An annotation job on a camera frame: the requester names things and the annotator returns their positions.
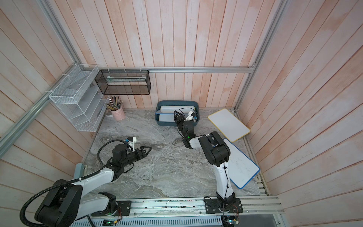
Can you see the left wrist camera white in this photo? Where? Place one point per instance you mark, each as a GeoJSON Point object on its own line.
{"type": "Point", "coordinates": [131, 141]}

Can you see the blue whiteboard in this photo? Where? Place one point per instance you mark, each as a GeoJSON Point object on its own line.
{"type": "Point", "coordinates": [168, 116]}
{"type": "Point", "coordinates": [241, 168]}

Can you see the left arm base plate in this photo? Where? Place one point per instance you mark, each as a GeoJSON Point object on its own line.
{"type": "Point", "coordinates": [115, 209]}

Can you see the pink pencil cup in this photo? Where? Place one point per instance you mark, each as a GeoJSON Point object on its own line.
{"type": "Point", "coordinates": [115, 106]}

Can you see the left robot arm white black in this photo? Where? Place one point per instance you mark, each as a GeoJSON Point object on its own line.
{"type": "Point", "coordinates": [65, 203]}

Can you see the black mesh wall basket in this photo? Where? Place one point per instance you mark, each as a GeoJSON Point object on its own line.
{"type": "Point", "coordinates": [124, 82]}

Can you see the white wire mesh shelf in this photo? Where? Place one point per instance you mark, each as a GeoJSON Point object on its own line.
{"type": "Point", "coordinates": [79, 98]}

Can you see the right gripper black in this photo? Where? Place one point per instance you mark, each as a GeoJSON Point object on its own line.
{"type": "Point", "coordinates": [180, 118]}

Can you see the teal plastic storage box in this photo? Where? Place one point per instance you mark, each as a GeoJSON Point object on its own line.
{"type": "Point", "coordinates": [176, 103]}

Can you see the light blue eraser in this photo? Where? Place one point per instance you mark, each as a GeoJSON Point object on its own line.
{"type": "Point", "coordinates": [79, 170]}

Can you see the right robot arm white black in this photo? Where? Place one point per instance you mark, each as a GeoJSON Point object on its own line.
{"type": "Point", "coordinates": [216, 152]}

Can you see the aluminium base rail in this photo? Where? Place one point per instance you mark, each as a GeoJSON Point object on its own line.
{"type": "Point", "coordinates": [197, 206]}

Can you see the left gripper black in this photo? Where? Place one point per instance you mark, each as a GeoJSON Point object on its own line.
{"type": "Point", "coordinates": [144, 154]}

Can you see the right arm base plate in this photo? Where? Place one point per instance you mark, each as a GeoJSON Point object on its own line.
{"type": "Point", "coordinates": [214, 206]}

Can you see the yellow whiteboard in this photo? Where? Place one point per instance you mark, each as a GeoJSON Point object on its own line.
{"type": "Point", "coordinates": [229, 125]}
{"type": "Point", "coordinates": [177, 108]}

